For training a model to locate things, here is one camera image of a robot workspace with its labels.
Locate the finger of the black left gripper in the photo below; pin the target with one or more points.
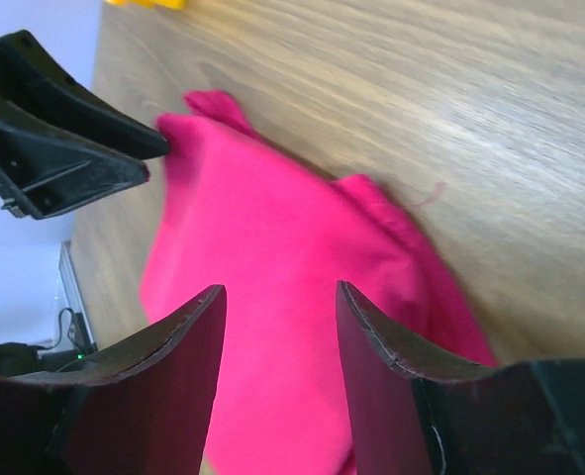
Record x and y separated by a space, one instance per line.
62 147

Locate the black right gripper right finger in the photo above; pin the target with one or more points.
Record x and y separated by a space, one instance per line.
416 408

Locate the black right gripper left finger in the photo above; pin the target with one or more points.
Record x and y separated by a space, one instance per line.
140 406

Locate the pink t shirt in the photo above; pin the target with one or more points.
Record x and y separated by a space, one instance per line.
280 238

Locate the yellow plastic tray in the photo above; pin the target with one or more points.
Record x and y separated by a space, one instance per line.
168 4

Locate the aluminium frame rails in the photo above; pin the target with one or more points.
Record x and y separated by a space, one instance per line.
80 333

